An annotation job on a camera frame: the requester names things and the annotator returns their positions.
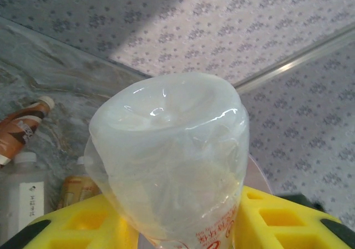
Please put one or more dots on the brown label bottle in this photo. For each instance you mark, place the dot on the brown label bottle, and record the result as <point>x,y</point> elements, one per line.
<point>22,127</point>

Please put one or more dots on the yellow label bottle white cap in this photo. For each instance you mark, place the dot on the yellow label bottle white cap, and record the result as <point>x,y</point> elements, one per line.
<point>77,188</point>

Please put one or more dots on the aluminium frame post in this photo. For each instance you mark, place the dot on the aluminium frame post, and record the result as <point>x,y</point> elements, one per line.
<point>291,63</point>

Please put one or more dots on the white bottle with white label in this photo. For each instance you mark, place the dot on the white bottle with white label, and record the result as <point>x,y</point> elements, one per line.
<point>16,182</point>

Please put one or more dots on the translucent bottle with red print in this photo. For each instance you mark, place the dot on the translucent bottle with red print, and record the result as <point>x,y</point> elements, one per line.
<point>166,149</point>

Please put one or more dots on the pink plastic bin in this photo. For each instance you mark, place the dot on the pink plastic bin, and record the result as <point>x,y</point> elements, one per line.
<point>258,177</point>

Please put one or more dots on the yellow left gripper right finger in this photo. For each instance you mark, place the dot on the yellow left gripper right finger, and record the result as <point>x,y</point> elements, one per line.
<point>249,232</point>

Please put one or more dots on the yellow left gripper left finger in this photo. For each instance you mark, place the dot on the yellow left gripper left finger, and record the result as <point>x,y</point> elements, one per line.
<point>111,232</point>

